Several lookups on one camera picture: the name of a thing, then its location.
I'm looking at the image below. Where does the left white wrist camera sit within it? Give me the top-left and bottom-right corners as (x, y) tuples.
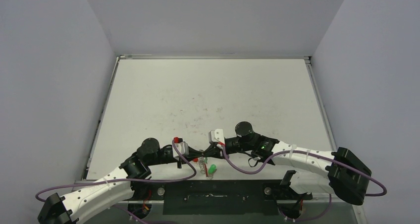
(172, 142), (190, 158)

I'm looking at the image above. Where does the silver keyring with red grip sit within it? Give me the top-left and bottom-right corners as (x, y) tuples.
(193, 157), (208, 176)

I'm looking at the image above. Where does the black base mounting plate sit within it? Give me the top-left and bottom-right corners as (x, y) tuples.
(128, 179), (313, 218)

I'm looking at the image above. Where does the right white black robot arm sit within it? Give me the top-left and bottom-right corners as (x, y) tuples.
(204, 121), (372, 206)

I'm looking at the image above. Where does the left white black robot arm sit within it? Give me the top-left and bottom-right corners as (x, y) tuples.
(37, 137), (201, 224)

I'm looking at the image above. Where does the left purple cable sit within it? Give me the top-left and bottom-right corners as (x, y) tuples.
(35, 137), (198, 224)

